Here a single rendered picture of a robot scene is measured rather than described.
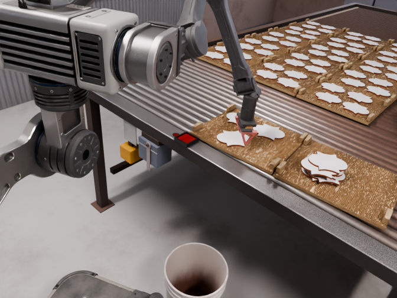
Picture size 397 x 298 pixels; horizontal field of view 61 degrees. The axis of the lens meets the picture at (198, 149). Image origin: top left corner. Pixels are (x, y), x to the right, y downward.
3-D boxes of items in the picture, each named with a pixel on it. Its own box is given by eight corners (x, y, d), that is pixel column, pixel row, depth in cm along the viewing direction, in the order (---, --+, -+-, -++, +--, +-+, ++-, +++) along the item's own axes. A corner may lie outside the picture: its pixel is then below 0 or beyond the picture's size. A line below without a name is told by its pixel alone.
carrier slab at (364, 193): (384, 230, 110) (386, 227, 110) (272, 177, 129) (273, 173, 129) (404, 180, 134) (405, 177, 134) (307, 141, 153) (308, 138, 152)
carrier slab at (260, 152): (270, 175, 130) (272, 171, 129) (189, 134, 150) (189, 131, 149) (307, 140, 154) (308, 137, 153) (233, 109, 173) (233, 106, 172)
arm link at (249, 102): (242, 94, 133) (256, 97, 131) (246, 87, 138) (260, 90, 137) (240, 109, 137) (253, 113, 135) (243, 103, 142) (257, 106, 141)
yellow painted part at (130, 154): (130, 164, 177) (129, 126, 164) (120, 156, 182) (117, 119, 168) (142, 158, 182) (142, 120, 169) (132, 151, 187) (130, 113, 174)
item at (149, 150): (155, 175, 162) (155, 144, 152) (136, 162, 170) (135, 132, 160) (171, 166, 170) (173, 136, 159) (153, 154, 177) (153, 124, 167)
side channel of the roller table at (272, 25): (91, 88, 195) (90, 73, 189) (86, 84, 198) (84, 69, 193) (354, 11, 454) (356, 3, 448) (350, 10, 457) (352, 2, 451)
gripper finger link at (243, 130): (250, 138, 147) (254, 119, 142) (254, 147, 141) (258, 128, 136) (235, 138, 146) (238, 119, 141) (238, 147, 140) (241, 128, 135)
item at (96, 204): (100, 213, 230) (87, 100, 182) (90, 204, 237) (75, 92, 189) (114, 204, 238) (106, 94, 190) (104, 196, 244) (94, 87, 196)
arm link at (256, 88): (231, 83, 133) (251, 78, 129) (238, 74, 142) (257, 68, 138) (240, 110, 138) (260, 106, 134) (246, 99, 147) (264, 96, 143)
